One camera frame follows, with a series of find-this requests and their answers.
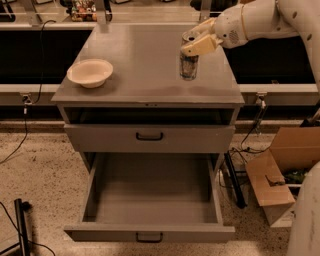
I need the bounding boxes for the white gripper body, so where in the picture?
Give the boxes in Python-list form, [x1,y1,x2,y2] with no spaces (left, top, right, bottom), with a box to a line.
[215,4,248,49]

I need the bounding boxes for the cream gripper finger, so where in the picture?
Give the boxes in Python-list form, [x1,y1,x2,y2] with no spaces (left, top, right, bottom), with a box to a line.
[181,34,222,56]
[192,18,216,34]

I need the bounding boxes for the silver redbull can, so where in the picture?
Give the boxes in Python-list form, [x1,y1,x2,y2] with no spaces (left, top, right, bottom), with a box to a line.
[180,31,199,81]

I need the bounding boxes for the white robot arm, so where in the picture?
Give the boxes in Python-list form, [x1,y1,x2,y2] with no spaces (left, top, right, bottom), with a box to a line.
[181,0,320,256]

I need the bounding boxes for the grey drawer cabinet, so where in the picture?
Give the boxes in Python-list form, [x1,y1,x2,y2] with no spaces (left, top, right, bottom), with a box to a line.
[53,23,244,166]

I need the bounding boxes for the closed grey top drawer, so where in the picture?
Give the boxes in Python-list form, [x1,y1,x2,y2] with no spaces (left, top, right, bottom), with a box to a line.
[64,124,235,153]

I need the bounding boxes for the open grey middle drawer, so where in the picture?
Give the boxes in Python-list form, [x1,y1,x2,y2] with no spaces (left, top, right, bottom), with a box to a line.
[64,153,235,243]

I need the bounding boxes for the white bowl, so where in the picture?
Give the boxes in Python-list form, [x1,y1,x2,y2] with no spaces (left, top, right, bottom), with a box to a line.
[67,59,113,88]

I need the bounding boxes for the colourful items on shelf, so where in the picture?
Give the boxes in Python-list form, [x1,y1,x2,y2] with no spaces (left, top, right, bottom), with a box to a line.
[71,0,97,22]

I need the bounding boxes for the brown cardboard box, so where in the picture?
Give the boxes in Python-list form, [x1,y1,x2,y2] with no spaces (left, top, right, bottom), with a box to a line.
[245,127,320,228]

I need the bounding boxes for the black bar on floor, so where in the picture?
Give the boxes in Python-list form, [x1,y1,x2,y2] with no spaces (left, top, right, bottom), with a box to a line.
[224,152,247,209]

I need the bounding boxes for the black stand at left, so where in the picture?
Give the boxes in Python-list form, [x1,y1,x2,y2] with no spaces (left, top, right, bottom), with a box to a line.
[0,198,31,256]

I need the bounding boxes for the black top drawer handle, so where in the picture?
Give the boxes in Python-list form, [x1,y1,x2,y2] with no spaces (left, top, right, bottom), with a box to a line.
[135,132,164,141]

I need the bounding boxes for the black drawer handle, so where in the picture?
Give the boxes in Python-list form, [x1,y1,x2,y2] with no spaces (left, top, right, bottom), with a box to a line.
[135,232,163,243]
[135,132,164,141]

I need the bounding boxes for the black cable at left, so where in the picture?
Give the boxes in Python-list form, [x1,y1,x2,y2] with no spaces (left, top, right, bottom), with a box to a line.
[0,19,58,166]

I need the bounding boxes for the black middle drawer handle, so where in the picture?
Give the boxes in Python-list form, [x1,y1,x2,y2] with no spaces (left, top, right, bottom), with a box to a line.
[135,232,163,243]

